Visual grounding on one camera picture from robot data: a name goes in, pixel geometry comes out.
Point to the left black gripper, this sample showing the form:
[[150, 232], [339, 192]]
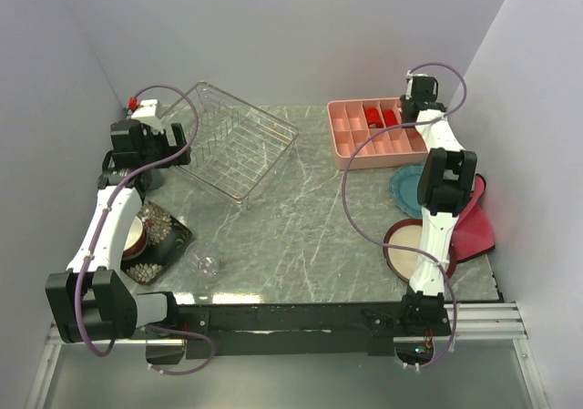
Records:
[[161, 138]]

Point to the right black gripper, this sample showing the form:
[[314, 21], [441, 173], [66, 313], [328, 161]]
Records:
[[404, 102]]

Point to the wire dish rack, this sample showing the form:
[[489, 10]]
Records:
[[238, 148]]

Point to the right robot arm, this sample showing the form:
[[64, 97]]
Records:
[[443, 191]]

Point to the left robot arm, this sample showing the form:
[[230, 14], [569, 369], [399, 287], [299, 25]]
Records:
[[88, 299]]

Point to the green mug cream inside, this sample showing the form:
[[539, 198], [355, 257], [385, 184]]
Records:
[[151, 180]]

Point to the red item in tray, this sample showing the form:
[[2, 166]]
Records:
[[373, 118], [391, 117]]

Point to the pink compartment tray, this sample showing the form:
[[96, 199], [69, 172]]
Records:
[[356, 146]]

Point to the cream bowl brown stripes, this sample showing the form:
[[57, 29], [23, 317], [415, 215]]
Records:
[[136, 240]]

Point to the teal scalloped plate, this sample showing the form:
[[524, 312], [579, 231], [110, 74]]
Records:
[[403, 187]]

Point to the black floral square plate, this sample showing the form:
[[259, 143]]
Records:
[[166, 238]]

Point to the clear glass cup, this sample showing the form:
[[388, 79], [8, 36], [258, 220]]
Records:
[[203, 258]]

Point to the pink cloth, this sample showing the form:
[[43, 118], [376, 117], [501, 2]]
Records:
[[473, 234]]

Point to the red rimmed cream plate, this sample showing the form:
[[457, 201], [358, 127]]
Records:
[[407, 233]]

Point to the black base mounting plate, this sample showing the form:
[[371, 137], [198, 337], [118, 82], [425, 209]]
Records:
[[309, 328]]

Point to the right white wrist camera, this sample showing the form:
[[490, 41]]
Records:
[[410, 77]]

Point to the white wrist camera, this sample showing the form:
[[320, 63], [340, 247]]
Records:
[[410, 77], [143, 109]]

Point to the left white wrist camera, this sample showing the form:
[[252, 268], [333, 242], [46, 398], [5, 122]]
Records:
[[143, 109]]

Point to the aluminium rail frame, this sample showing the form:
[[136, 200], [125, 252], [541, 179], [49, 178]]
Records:
[[490, 366]]

